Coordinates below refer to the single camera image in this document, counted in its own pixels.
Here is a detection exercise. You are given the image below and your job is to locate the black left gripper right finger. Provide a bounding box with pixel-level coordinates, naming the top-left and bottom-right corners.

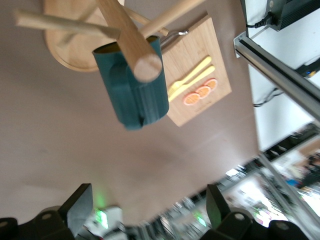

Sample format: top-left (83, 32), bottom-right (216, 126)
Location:
top-left (199, 184), bottom-right (311, 240)

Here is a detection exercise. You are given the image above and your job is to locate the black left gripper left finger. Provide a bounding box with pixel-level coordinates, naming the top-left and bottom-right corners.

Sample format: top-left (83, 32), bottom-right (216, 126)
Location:
top-left (0, 183), bottom-right (94, 240)

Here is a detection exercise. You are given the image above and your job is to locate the dark teal cup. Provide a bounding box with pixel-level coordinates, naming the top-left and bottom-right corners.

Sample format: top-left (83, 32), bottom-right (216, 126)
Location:
top-left (91, 35), bottom-right (170, 132)

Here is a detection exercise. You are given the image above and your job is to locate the wooden mug rack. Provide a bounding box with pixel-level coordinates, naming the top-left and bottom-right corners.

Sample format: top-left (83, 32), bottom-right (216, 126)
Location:
top-left (13, 0), bottom-right (208, 83)

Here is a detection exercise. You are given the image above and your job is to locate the toy orange slice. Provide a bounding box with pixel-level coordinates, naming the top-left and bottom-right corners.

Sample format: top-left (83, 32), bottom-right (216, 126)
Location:
top-left (206, 78), bottom-right (218, 91)
top-left (183, 92), bottom-right (201, 106)

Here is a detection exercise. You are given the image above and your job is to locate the yellow plastic knife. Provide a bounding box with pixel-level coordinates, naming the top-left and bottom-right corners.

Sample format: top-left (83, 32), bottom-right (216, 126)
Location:
top-left (168, 65), bottom-right (216, 103)

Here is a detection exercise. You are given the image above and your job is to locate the yellow plastic fork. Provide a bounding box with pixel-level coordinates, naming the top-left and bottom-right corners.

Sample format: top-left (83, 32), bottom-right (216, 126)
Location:
top-left (167, 56), bottom-right (213, 97)

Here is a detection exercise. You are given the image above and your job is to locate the bamboo cutting board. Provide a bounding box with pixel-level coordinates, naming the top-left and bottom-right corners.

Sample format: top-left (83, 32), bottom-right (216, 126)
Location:
top-left (159, 11), bottom-right (233, 128)

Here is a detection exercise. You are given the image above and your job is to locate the black box device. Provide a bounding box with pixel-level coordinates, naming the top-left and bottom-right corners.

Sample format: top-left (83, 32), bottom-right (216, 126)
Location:
top-left (297, 56), bottom-right (320, 78)

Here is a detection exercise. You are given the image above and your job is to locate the black power supply box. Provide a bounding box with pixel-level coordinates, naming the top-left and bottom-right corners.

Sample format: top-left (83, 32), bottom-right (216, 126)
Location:
top-left (266, 0), bottom-right (320, 32)

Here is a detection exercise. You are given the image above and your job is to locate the aluminium frame profile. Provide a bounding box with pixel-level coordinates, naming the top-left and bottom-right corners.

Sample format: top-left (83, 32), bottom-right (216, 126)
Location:
top-left (258, 152), bottom-right (320, 240)
top-left (233, 32), bottom-right (320, 121)

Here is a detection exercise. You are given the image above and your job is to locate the thin black cable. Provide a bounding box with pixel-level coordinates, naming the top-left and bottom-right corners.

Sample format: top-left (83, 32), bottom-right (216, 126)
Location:
top-left (252, 87), bottom-right (285, 108)

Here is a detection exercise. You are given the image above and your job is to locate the black power supply cable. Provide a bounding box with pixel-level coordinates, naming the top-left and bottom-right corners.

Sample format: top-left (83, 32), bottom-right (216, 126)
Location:
top-left (245, 11), bottom-right (276, 28)

